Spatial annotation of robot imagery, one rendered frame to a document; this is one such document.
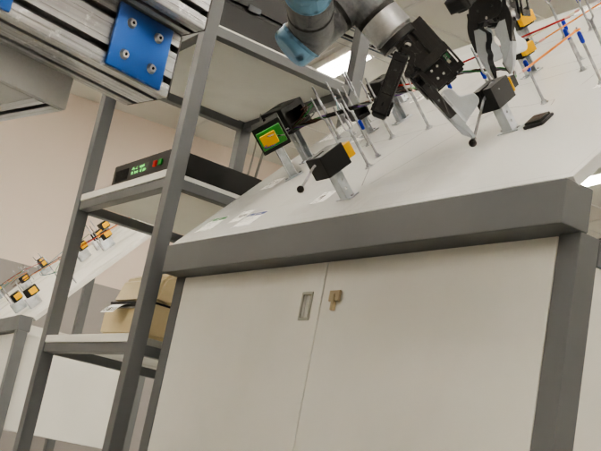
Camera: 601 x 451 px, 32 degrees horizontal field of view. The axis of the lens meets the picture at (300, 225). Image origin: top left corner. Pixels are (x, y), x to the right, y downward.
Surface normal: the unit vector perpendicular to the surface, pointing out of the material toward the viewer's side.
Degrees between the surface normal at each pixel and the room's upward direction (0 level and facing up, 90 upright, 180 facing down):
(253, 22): 90
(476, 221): 90
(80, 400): 90
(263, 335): 90
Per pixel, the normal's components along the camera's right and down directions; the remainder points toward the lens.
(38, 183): 0.46, -0.13
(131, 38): 0.73, -0.03
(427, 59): -0.12, 0.04
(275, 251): -0.80, -0.29
